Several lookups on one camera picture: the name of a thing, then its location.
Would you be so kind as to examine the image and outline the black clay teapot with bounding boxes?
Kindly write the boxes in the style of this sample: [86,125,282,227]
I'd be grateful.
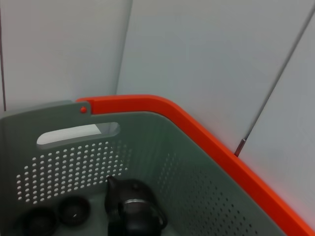
[104,176,158,214]

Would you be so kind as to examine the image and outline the orange bin carry handle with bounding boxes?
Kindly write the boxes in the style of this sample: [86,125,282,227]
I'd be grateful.
[75,94,315,236]

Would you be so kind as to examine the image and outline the glass teacup black sleeve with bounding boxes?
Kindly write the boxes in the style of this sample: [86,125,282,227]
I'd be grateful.
[21,207,58,236]
[108,196,169,236]
[58,195,91,227]

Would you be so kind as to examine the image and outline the grey perforated storage bin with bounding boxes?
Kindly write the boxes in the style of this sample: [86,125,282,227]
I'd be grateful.
[0,99,287,236]

